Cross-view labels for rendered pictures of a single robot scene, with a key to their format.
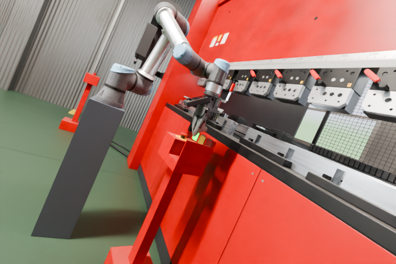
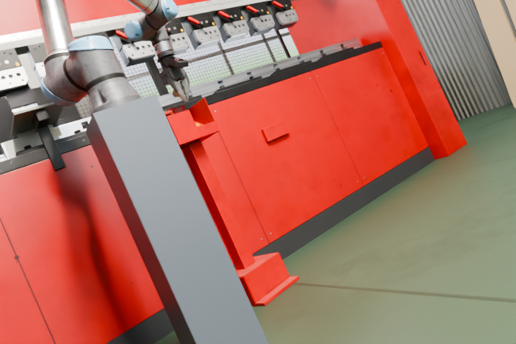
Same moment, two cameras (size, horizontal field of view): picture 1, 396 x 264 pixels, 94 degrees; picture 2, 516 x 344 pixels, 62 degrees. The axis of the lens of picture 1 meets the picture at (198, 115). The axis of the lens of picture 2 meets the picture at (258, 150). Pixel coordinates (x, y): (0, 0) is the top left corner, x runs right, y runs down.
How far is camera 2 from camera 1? 2.01 m
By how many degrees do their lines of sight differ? 97
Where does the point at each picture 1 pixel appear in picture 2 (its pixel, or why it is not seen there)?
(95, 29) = not seen: outside the picture
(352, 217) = (255, 84)
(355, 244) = (263, 93)
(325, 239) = (258, 102)
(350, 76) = (177, 24)
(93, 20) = not seen: outside the picture
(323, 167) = (212, 86)
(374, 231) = (262, 82)
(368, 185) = (232, 78)
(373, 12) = not seen: outside the picture
